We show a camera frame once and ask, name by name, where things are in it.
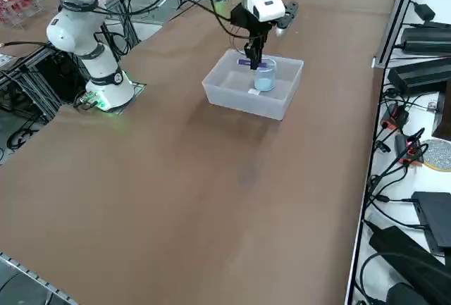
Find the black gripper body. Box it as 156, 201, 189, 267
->
230, 4, 274, 38

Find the purple marker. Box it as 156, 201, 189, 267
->
237, 57, 269, 68

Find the blue pencil holder cup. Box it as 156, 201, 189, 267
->
253, 57, 277, 92

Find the clear plastic box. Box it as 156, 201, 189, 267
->
202, 49, 305, 121

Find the dark brown box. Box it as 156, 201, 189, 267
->
431, 82, 451, 141

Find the flat black box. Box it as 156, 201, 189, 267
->
411, 191, 451, 257

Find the orange and black connector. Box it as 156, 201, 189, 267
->
382, 105, 409, 130
394, 134, 426, 167

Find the small black power adapter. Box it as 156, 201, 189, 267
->
412, 1, 437, 21

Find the round glitter coaster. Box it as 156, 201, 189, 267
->
421, 138, 451, 172

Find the clear rack with red items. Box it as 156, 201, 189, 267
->
0, 0, 45, 30

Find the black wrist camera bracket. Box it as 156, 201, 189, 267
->
274, 0, 300, 37

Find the metal base plate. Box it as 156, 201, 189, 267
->
73, 80, 147, 114

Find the silver aluminium table rail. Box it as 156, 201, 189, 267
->
344, 0, 421, 305

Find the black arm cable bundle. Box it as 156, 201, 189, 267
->
58, 0, 254, 44

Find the black aluminium frame cart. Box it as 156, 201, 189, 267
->
0, 46, 89, 125

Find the serrated metal rail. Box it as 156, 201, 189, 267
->
0, 251, 79, 305

